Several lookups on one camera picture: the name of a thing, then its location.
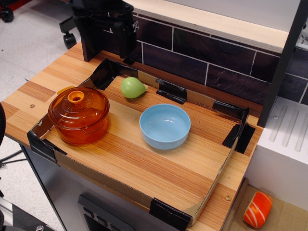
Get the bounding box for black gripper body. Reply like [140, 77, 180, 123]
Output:
[69, 0, 134, 24]

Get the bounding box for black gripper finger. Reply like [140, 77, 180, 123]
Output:
[112, 18, 139, 58]
[76, 18, 104, 52]

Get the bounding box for green toy pear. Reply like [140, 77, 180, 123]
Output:
[121, 77, 148, 99]

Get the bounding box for light blue bowl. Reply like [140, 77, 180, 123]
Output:
[139, 104, 191, 150]

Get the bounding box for black office chair base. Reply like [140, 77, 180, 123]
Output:
[59, 16, 77, 50]

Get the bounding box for orange pot lid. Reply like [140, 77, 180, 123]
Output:
[48, 87, 110, 129]

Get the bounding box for light wooden shelf board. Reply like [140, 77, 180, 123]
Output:
[127, 0, 289, 53]

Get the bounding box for orange transparent pot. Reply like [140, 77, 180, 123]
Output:
[48, 87, 110, 145]

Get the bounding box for cardboard fence with black tape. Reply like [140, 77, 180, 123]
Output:
[26, 55, 260, 231]

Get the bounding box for black oven control panel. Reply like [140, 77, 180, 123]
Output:
[77, 195, 135, 231]

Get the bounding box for white sink drainboard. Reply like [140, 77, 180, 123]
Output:
[246, 97, 308, 209]

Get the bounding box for orange salmon sushi toy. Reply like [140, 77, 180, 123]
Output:
[243, 191, 273, 229]

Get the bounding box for black left shelf post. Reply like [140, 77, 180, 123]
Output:
[82, 46, 101, 62]

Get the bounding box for dark grey right post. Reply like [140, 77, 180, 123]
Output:
[257, 0, 308, 127]

